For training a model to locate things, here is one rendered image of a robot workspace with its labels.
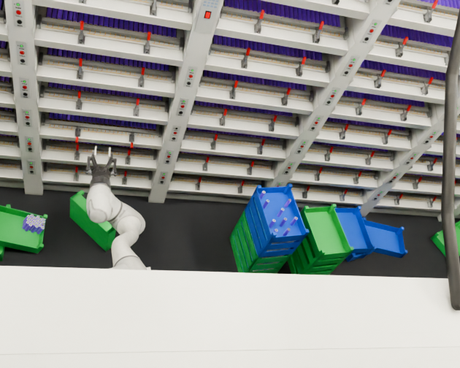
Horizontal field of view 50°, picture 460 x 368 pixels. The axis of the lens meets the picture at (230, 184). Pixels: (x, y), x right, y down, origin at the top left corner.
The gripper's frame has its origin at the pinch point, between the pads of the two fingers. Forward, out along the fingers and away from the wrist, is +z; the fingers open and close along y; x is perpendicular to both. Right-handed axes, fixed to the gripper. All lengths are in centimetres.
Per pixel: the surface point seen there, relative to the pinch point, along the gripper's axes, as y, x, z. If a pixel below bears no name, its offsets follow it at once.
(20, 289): -13, 80, -133
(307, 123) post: 100, 21, 14
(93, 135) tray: -4.6, -7.5, 22.6
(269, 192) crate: 88, -18, 1
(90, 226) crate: -3, -56, 5
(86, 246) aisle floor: -4, -68, 1
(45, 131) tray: -27.5, -7.6, 22.4
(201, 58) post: 37, 51, 8
